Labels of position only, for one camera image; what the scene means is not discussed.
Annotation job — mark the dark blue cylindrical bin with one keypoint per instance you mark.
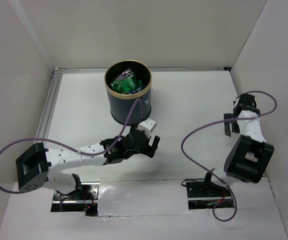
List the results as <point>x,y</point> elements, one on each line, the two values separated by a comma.
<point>121,104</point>

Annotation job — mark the clear bottle blue label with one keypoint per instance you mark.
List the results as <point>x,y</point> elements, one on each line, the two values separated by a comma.
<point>136,90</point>

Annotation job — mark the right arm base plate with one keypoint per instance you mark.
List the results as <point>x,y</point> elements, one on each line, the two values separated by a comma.
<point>206,195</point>

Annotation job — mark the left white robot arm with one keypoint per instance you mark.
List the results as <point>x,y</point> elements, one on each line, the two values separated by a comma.
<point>40,167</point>

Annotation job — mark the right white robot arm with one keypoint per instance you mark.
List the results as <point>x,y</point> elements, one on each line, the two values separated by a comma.
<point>250,155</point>

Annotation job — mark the clear wide-mouth plastic jar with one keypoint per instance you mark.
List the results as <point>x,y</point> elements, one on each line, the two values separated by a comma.
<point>126,74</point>

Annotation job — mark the green bottle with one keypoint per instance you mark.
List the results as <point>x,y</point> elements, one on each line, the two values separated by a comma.
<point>126,85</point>

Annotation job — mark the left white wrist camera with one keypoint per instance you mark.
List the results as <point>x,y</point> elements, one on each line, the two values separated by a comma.
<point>147,126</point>

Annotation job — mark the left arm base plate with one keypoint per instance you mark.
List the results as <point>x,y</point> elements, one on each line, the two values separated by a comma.
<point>85,202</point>

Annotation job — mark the silver tape sheet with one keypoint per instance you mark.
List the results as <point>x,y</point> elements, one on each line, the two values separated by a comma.
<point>142,198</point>

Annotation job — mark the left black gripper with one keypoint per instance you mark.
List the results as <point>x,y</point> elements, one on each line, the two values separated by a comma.
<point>149,149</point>

